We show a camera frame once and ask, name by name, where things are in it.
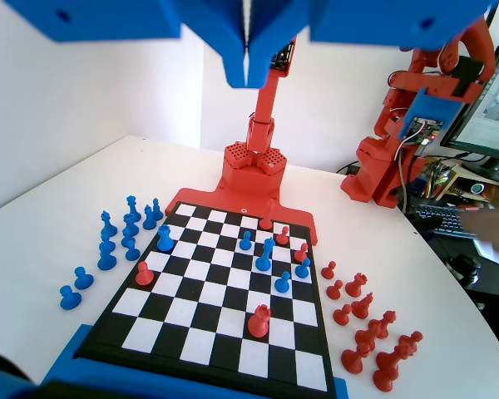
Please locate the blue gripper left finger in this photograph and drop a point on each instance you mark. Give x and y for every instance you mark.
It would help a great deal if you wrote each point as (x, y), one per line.
(149, 21)

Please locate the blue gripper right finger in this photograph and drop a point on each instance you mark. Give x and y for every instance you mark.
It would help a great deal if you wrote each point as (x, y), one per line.
(357, 21)

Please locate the tall blue king piece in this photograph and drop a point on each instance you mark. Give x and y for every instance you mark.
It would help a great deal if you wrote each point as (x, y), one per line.
(265, 259)

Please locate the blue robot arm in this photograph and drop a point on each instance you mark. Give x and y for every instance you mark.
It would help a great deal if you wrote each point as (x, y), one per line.
(0, 374)

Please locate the red robot arm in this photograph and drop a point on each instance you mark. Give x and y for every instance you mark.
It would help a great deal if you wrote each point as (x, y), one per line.
(253, 166)

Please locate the blue chess queen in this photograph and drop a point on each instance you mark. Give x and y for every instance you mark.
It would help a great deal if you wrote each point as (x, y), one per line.
(133, 210)

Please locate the blue chess pawn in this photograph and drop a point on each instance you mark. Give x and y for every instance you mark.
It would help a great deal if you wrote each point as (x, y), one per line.
(83, 280)
(131, 252)
(126, 240)
(245, 243)
(70, 300)
(282, 284)
(302, 270)

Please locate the red piece top row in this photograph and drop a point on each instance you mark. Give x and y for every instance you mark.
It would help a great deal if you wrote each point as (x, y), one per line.
(267, 222)

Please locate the red chess rook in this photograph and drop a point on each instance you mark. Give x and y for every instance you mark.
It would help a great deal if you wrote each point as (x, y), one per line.
(355, 287)
(258, 322)

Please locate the blue controller board box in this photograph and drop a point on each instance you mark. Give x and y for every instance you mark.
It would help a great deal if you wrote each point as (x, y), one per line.
(432, 106)

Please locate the black computer monitor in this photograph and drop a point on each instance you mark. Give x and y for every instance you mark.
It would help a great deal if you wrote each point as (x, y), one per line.
(495, 104)

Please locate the light wooden board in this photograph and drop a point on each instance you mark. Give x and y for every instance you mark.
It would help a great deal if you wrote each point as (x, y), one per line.
(461, 183)

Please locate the small round black gadget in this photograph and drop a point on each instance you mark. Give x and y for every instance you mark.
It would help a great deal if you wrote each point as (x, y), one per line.
(478, 188)

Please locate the black keyboard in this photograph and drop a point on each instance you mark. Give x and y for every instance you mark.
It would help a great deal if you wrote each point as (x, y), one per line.
(436, 216)

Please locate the black office chair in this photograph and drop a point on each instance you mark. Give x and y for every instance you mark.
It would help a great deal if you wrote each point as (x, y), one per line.
(465, 268)

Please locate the black and white chessboard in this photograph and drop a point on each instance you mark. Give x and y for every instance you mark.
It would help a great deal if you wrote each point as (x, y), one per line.
(216, 299)

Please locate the red gripper camera mount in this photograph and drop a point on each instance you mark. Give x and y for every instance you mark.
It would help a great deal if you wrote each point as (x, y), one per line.
(283, 56)

